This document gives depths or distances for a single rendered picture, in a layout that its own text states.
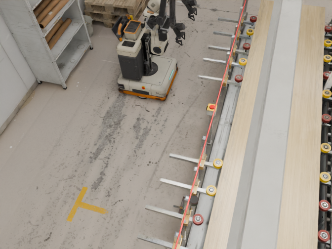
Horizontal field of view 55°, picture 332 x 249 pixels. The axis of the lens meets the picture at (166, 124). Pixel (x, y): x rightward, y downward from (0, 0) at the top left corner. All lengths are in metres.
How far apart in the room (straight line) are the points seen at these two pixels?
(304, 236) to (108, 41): 3.97
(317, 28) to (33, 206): 3.68
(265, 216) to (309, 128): 2.25
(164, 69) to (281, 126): 3.37
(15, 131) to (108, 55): 1.74
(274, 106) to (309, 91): 2.32
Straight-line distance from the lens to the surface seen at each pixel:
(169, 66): 4.25
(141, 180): 3.59
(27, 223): 3.75
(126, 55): 3.83
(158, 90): 4.00
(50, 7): 4.46
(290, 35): 1.22
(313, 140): 2.94
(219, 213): 2.45
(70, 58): 4.92
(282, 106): 0.97
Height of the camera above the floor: 3.18
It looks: 53 degrees down
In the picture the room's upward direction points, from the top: 5 degrees counter-clockwise
